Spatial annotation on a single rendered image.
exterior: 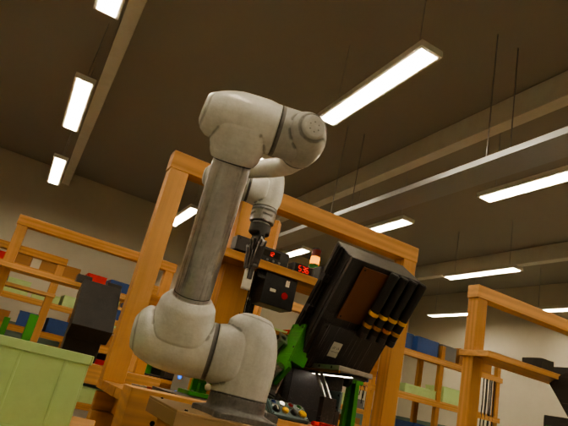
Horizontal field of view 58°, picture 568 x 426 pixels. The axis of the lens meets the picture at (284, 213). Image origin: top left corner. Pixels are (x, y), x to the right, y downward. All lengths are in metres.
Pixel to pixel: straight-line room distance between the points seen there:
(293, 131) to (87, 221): 11.13
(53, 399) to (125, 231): 11.32
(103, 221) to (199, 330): 11.01
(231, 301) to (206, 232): 1.17
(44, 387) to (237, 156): 0.64
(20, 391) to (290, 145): 0.77
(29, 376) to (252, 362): 0.56
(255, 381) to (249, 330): 0.13
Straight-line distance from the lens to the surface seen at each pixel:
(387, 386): 2.90
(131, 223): 12.43
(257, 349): 1.41
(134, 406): 1.73
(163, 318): 1.38
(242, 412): 1.41
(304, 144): 1.27
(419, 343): 7.91
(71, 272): 9.01
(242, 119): 1.27
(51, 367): 1.10
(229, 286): 2.46
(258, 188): 1.82
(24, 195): 12.30
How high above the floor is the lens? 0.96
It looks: 19 degrees up
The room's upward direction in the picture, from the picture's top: 13 degrees clockwise
